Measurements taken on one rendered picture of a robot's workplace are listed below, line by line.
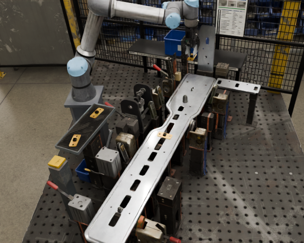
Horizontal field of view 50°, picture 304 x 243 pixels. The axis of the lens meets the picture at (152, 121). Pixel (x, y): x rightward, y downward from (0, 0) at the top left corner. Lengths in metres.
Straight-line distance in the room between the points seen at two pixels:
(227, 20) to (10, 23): 2.76
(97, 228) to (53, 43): 3.16
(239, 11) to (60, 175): 1.62
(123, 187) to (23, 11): 3.05
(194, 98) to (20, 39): 2.85
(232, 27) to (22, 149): 2.31
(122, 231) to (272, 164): 1.09
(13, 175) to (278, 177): 2.32
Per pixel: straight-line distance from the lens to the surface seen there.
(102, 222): 1.52
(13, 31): 4.44
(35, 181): 3.19
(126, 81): 2.86
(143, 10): 1.73
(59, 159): 1.59
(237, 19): 2.47
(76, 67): 1.92
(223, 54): 2.54
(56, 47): 4.36
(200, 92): 2.16
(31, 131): 3.72
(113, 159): 1.59
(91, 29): 1.94
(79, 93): 1.99
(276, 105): 2.62
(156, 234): 1.38
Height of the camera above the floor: 2.24
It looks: 40 degrees down
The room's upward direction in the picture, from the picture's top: 5 degrees counter-clockwise
